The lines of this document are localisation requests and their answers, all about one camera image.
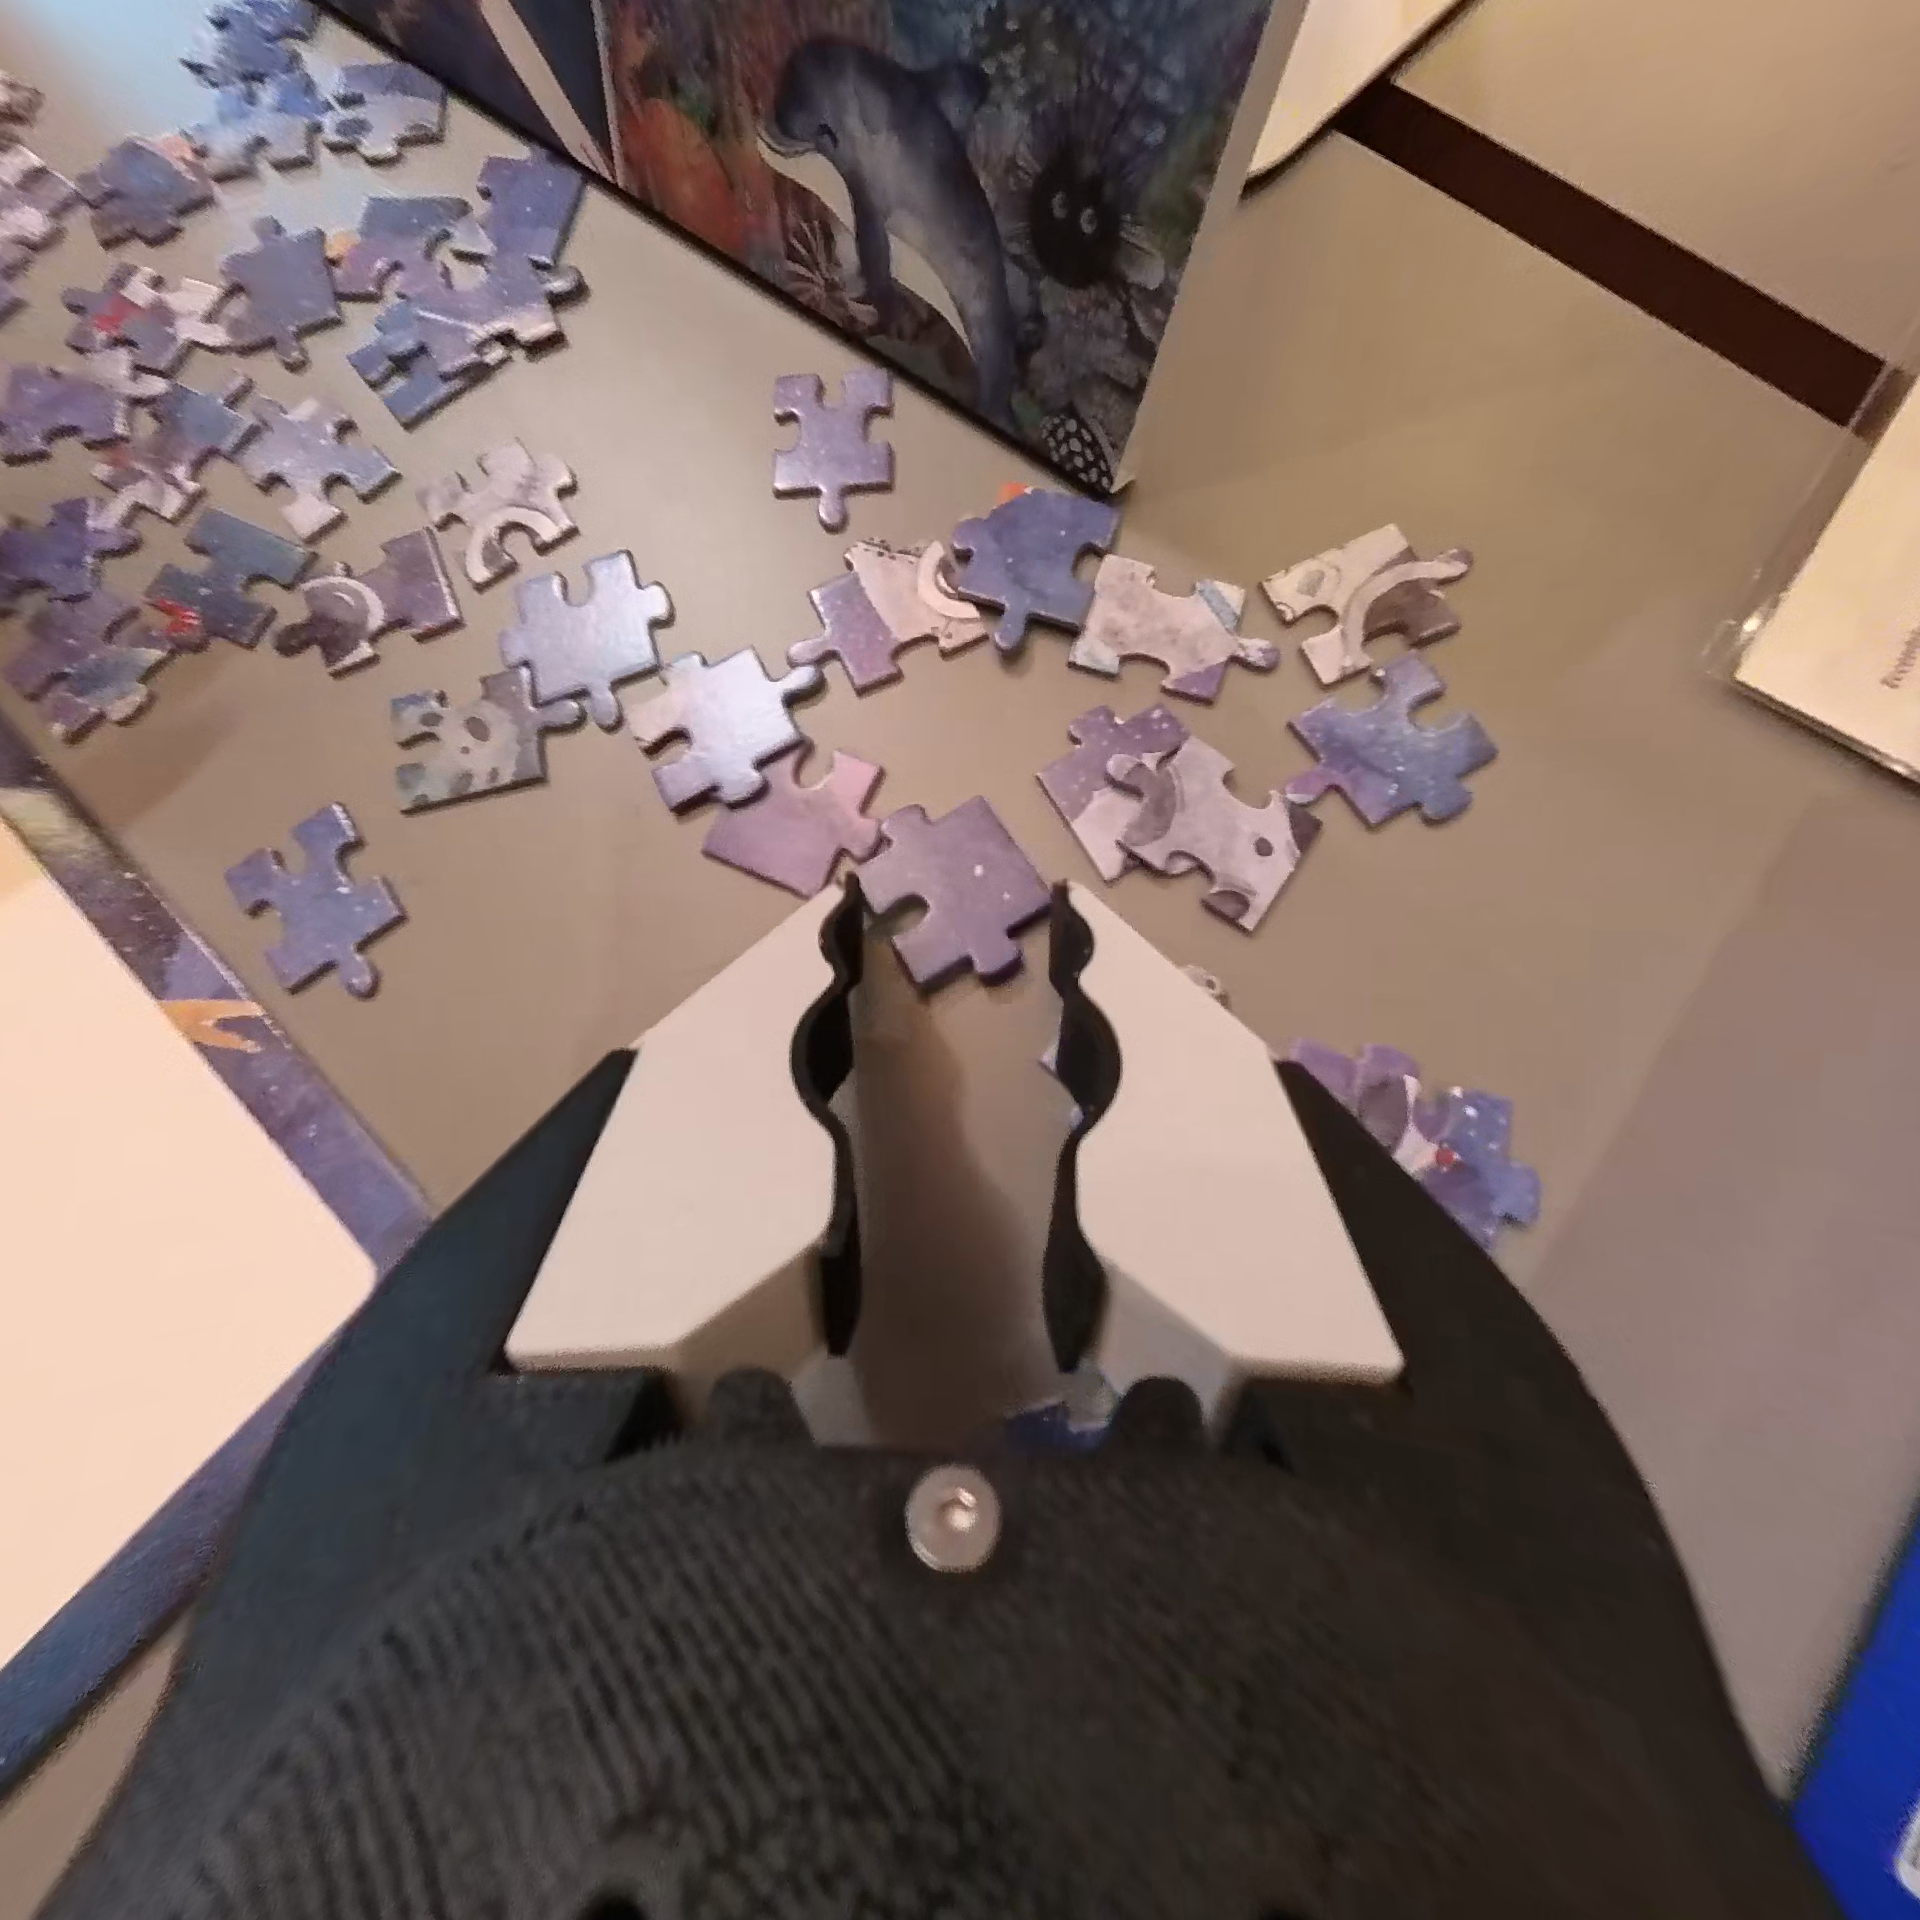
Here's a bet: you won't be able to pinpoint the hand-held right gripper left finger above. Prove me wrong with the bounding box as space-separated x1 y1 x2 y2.
508 881 863 1375

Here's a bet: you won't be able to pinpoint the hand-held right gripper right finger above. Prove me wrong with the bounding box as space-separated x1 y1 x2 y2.
1045 883 1405 1385

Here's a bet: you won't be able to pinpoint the dark blue starry jigsaw piece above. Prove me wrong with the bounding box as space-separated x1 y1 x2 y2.
854 795 1056 992

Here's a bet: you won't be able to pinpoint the puzzle pieces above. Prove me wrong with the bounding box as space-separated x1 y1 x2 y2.
0 0 1548 1248

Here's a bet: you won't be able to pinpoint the space puzzle frame tray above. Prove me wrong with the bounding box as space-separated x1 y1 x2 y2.
0 721 436 1788

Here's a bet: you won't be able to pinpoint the printed paper sheet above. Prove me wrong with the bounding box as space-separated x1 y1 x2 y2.
1733 435 1920 783

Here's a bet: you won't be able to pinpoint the blue bin with white tag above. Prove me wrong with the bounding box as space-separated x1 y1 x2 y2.
1792 1530 1920 1920

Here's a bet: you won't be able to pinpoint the four-picture puzzle reference board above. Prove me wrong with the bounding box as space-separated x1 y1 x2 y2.
321 0 1308 496

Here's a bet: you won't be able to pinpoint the white flat stand base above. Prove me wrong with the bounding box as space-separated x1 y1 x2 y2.
1246 0 1465 173

